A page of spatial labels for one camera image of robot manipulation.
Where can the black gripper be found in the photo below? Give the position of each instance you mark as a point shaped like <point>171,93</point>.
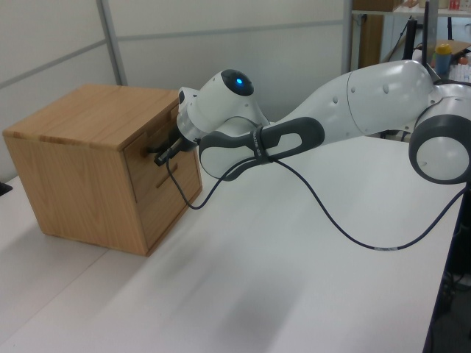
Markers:
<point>176,138</point>

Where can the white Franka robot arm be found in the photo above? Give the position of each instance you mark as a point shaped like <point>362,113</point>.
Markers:
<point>368,106</point>

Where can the plain wooden drawer front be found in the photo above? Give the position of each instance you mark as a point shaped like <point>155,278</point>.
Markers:
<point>169,220</point>

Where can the wooden cabinet box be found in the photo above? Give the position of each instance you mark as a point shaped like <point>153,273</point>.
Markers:
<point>73,165</point>

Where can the black flat object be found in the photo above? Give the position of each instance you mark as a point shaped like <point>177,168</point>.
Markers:
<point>4,188</point>

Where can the tall wooden panel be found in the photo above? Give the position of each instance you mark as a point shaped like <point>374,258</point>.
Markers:
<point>369,40</point>

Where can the black monitor stand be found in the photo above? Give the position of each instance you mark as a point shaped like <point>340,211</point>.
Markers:
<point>410,38</point>

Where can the blue bottle with yellow cap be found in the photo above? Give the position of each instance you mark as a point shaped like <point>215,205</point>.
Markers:
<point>441,60</point>

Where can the grey partition post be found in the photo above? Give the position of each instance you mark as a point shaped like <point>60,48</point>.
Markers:
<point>113,40</point>

